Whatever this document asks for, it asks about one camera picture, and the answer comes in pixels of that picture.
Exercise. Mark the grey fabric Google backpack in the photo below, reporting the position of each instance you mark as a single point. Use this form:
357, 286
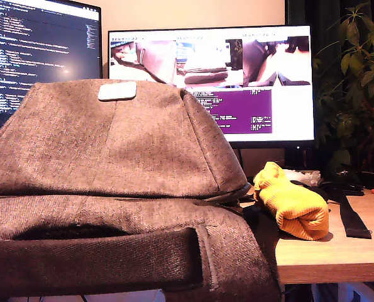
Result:
111, 141

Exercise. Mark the yellow pair of socks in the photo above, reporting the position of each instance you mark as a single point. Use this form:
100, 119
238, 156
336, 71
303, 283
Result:
296, 207

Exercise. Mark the black monitor showing camera views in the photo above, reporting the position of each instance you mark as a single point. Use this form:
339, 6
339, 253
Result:
287, 107

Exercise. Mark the white game controller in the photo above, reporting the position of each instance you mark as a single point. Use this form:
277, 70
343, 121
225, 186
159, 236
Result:
301, 176

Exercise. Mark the brown box under monitor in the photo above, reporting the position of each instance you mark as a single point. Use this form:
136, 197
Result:
262, 160

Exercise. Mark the green leafy houseplant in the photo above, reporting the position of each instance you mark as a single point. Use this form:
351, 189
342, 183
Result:
356, 104

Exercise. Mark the black monitor showing code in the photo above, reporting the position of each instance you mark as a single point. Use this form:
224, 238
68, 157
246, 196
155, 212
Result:
42, 41

